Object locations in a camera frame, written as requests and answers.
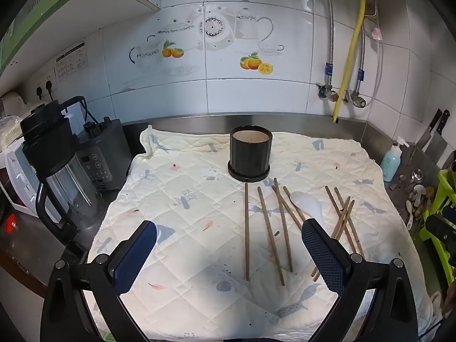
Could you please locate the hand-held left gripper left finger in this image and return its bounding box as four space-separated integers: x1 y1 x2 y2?
41 220 158 342

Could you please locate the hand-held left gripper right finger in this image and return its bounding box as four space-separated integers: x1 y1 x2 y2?
302 218 417 342

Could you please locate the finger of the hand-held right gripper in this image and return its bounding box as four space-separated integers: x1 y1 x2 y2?
425 213 456 256

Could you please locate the white plastic spoon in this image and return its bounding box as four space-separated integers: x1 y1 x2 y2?
290 191 325 224

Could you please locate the bunch of brown chopsticks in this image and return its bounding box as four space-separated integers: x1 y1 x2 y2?
244 177 366 286

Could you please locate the black ribbed utensil cup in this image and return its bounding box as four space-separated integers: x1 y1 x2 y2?
227 125 273 182

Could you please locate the green plastic rack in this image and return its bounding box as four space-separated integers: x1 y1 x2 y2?
420 168 456 286

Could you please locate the cluster of metal spoons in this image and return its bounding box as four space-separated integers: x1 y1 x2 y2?
390 169 428 229

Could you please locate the cream quilted printed cloth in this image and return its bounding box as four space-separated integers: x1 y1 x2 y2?
87 125 433 342

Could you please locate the blue soap pump bottle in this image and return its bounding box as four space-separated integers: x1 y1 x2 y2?
380 136 410 182

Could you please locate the grey blender base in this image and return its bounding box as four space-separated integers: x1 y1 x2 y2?
76 117 134 191

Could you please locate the black lidded glass blender jar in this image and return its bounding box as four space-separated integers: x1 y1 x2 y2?
19 96 102 234

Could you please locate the metal angle valve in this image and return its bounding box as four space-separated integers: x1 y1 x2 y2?
317 82 339 103
347 91 367 108

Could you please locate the beige plastic container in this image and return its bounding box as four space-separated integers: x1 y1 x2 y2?
0 93 31 139

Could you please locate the black-handled cleaver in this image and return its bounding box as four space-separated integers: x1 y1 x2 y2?
422 110 450 162

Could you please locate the braided metal hose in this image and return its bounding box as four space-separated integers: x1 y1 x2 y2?
355 0 379 83
315 0 337 79

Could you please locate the yellow gas hose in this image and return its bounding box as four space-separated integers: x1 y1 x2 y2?
332 0 366 124

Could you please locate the white wall socket with plugs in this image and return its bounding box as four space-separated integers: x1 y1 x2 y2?
34 67 59 101

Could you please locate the printed wall label sticker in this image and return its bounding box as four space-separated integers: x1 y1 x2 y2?
55 42 88 79

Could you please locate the green wall cabinet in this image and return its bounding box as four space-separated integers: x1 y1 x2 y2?
0 0 162 79

